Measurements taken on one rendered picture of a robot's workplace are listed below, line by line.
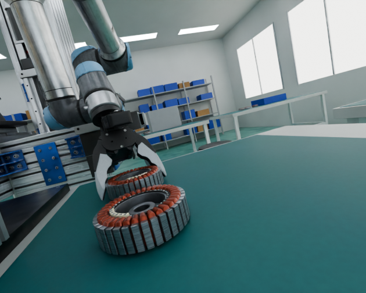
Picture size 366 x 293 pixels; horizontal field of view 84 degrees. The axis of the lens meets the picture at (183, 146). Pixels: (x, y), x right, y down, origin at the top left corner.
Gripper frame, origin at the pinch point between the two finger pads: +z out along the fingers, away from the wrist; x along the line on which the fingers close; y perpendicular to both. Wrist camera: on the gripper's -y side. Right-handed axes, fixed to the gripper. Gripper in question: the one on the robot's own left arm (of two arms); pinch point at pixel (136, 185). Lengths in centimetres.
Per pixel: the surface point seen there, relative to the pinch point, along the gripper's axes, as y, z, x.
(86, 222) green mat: -4.7, 4.1, 10.1
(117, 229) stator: -18.9, 8.7, 7.2
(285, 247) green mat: -25.6, 16.3, -3.9
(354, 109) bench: 3, 1, -98
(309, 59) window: 155, -172, -471
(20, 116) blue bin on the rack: 498, -425, 112
